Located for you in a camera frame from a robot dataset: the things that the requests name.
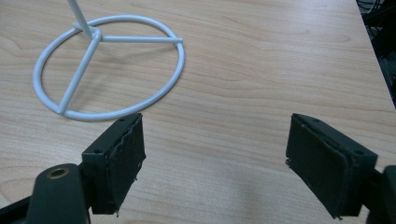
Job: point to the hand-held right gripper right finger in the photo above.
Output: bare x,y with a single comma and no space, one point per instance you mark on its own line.
327,168

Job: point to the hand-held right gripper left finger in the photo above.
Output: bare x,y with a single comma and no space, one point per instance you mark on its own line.
115,168

